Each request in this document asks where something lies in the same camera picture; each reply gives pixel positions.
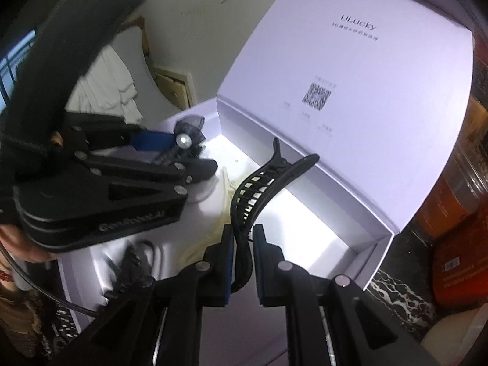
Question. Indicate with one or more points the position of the person's left hand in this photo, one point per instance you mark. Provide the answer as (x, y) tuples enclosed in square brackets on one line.
[(19, 249)]

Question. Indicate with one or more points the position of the orange jar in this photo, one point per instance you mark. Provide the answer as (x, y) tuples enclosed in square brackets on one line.
[(450, 190)]

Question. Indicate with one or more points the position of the white cloth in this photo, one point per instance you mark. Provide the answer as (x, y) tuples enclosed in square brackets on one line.
[(103, 84)]

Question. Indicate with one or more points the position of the white round compact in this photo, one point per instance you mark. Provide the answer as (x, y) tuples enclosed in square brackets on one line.
[(207, 192)]

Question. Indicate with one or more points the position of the brown cardboard piece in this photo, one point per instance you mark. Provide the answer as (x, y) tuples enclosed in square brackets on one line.
[(143, 34)]

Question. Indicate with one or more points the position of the window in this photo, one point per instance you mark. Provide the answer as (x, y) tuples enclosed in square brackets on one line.
[(11, 68)]

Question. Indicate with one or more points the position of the red canister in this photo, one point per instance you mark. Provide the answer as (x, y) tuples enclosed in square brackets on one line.
[(461, 267)]

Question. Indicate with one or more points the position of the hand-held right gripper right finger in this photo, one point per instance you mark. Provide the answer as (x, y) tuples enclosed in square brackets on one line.
[(260, 267)]

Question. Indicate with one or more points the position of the grey upholstered chair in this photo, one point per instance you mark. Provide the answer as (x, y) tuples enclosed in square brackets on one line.
[(146, 84)]

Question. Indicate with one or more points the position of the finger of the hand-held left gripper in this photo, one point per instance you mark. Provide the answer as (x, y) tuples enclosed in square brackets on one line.
[(152, 141), (152, 171)]

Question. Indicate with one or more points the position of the white hinged-lid gift box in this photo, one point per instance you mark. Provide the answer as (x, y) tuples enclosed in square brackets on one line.
[(343, 122)]

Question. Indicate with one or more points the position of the black hair claw clip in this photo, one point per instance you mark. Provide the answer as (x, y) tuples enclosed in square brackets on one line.
[(244, 263)]

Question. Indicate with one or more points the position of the wooden cabinet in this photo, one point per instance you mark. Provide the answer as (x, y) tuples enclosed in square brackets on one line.
[(171, 84)]

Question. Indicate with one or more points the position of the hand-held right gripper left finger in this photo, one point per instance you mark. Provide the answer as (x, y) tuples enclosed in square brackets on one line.
[(228, 267)]

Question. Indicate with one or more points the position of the black mesh bow clip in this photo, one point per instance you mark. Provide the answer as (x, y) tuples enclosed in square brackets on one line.
[(190, 124)]

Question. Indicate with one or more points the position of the dark patterned clothing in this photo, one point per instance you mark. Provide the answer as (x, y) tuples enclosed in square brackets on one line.
[(23, 320)]

